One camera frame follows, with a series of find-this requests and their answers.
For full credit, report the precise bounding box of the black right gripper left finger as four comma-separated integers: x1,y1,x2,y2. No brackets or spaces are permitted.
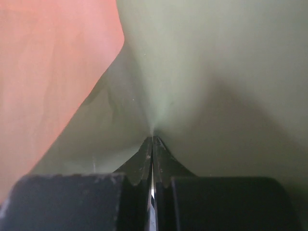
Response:
114,137,153,185

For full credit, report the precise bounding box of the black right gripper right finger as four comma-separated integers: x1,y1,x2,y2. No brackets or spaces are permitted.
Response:
153,136,196,188

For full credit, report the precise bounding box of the green and orange wrapping paper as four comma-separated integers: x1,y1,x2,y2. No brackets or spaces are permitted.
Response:
0,0,308,202

